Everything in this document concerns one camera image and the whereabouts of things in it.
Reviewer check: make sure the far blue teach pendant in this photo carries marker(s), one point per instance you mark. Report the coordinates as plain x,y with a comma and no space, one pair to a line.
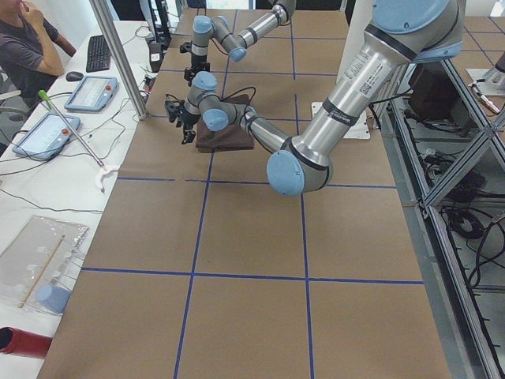
92,94

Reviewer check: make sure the green handled reach stick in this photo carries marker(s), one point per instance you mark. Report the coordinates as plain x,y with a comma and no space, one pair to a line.
104,169

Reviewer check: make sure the blue teach pendant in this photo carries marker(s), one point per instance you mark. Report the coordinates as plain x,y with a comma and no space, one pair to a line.
45,139
92,94

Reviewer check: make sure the black computer mouse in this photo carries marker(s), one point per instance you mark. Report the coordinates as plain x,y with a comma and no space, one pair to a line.
73,76

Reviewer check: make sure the clear acrylic tray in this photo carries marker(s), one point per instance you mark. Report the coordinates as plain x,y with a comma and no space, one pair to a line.
39,268

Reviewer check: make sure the dark brown t-shirt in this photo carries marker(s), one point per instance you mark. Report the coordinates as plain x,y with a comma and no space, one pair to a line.
231,138

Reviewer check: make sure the red cylinder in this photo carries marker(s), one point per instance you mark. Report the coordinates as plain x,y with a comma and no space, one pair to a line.
25,344

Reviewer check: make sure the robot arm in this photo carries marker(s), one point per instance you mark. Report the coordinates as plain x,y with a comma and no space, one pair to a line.
207,28
399,33

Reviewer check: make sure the near blue teach pendant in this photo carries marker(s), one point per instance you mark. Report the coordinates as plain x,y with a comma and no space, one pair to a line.
45,139

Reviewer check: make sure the black keyboard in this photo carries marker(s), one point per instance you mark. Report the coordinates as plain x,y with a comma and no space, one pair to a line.
98,54

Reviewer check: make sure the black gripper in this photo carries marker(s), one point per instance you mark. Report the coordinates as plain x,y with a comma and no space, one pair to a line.
196,60
189,121

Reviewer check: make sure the aluminium frame post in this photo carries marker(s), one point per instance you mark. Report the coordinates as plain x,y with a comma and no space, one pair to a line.
107,27

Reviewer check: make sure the seated person grey shirt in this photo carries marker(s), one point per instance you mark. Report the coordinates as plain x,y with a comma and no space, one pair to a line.
28,49

